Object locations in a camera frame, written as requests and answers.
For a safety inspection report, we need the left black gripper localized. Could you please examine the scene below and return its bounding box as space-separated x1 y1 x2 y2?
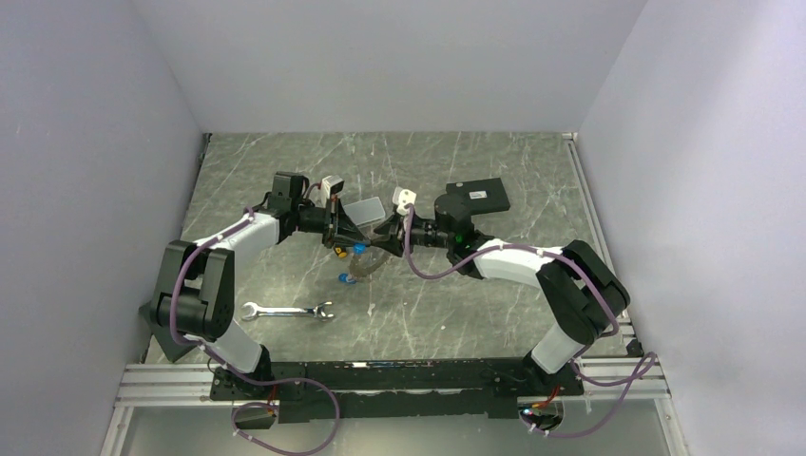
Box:
292 195 371 250

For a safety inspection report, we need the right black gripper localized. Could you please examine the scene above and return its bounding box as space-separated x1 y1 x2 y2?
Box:
371 213 453 257

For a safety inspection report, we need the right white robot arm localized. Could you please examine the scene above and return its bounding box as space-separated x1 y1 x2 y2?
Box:
372 189 630 394

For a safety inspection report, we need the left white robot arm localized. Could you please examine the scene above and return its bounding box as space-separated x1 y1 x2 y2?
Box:
140 171 370 399

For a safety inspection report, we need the small grey white box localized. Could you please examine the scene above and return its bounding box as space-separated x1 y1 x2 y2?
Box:
343 197 386 227

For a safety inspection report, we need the black flat plate right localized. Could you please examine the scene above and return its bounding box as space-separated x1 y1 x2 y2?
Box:
445 177 510 216

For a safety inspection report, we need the black flat plate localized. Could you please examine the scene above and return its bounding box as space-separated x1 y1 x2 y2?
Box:
445 177 510 216
138 302 194 363

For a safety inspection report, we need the silver open-end wrench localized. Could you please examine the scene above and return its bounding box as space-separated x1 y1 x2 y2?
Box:
240 301 335 321

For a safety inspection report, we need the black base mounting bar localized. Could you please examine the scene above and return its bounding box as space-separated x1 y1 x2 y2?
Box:
209 357 584 424

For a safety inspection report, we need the black flat plate left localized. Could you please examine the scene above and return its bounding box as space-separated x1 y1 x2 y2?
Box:
138 302 194 363

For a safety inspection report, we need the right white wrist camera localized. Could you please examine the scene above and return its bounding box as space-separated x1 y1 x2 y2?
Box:
392 186 416 217

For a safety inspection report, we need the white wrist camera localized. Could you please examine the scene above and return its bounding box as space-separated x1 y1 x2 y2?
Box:
392 186 416 217
318 175 344 206

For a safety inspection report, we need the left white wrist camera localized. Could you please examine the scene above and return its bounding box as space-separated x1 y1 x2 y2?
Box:
318 175 344 206

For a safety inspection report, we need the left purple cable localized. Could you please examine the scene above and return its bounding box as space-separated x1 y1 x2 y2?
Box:
169 183 342 456

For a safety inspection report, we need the aluminium rail frame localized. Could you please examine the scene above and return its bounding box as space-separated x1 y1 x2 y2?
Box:
98 132 691 456

